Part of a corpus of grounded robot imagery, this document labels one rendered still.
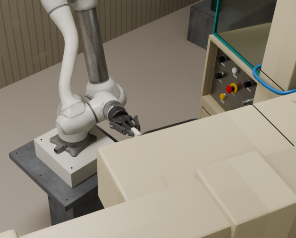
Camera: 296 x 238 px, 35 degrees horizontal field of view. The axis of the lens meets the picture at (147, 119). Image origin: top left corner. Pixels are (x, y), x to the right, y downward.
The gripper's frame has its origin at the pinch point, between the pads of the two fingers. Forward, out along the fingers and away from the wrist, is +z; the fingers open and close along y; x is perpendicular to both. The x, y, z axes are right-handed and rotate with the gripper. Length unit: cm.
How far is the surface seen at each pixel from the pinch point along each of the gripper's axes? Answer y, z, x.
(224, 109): 66, -37, 21
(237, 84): 66, -26, 3
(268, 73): 25, 47, -35
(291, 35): 25, 55, -48
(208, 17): 172, -227, 29
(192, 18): 166, -247, 33
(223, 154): -14, 82, -37
